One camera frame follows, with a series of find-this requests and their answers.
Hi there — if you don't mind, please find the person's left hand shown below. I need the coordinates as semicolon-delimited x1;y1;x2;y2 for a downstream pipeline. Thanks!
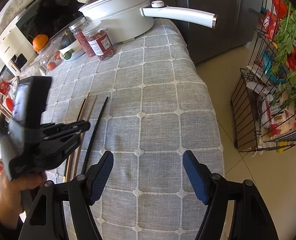
0;170;47;229

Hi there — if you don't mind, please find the grey refrigerator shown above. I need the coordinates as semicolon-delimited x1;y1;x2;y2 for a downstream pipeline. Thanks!
140;0;262;63

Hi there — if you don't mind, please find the grey checked tablecloth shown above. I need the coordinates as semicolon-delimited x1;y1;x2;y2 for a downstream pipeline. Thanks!
42;19;224;239

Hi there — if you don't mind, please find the black wire storage rack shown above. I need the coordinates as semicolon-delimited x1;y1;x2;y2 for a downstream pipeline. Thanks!
230;0;296;153

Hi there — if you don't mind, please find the orange tangerine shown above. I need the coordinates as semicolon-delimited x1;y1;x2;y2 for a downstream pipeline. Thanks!
32;34;48;52

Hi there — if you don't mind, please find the white electric pot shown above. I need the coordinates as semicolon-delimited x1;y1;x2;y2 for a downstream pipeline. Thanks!
79;0;218;43

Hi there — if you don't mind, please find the dark green squash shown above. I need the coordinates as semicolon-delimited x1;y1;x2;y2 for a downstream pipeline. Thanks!
59;29;76;49

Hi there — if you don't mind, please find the jar of red goji berries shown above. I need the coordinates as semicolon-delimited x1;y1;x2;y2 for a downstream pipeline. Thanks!
68;16;95;57

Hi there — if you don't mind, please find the red labelled snack jar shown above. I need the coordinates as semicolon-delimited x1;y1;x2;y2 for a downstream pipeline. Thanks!
0;79;11;96

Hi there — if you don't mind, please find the green leafy vegetable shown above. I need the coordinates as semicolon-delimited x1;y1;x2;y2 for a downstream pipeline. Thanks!
271;0;296;108

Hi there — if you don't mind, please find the labelled jar of dried fruit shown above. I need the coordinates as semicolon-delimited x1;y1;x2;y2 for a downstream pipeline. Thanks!
82;21;114;61

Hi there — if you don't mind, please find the black chopstick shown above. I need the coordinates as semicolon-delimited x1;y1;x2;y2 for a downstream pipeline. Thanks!
81;96;109;174

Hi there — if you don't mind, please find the cream air fryer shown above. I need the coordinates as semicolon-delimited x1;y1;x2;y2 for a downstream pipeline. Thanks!
0;27;37;76

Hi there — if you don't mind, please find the black microwave oven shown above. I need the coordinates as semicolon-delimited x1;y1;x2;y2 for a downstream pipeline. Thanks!
16;0;82;42

